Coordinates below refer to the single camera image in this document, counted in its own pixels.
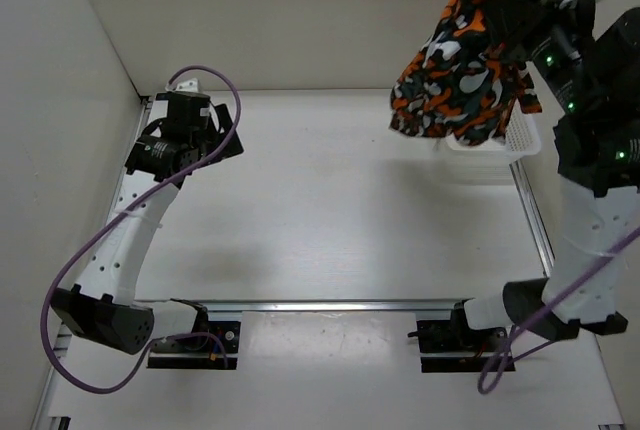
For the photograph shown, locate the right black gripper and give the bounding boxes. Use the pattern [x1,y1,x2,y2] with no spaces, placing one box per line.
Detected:
[473,0,591,110]

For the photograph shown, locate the orange camouflage patterned shorts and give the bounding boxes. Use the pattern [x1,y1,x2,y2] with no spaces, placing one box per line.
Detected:
[389,0,542,147]

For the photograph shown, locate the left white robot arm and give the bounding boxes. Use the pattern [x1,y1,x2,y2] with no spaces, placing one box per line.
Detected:
[44,90,244,355]

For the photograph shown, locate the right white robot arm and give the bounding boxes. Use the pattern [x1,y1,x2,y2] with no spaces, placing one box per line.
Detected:
[449,0,639,350]

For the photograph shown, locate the white plastic mesh basket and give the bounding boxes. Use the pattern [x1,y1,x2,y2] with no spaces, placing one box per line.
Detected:
[435,106,541,168]

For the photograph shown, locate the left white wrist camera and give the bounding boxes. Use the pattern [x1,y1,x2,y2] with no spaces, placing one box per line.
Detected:
[173,78,201,94]

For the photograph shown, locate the aluminium front rail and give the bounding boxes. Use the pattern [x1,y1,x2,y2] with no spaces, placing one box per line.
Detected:
[200,298,457,313]

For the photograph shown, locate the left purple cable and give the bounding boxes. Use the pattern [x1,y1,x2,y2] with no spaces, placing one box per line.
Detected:
[40,65,242,393]

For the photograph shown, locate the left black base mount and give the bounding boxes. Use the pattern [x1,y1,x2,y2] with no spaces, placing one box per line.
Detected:
[147,299,241,371]

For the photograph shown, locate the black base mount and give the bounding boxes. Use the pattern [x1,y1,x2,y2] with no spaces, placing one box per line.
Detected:
[407,301,507,374]
[147,299,241,371]

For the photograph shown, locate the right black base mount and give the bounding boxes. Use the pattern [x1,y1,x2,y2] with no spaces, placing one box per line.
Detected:
[407,301,507,374]

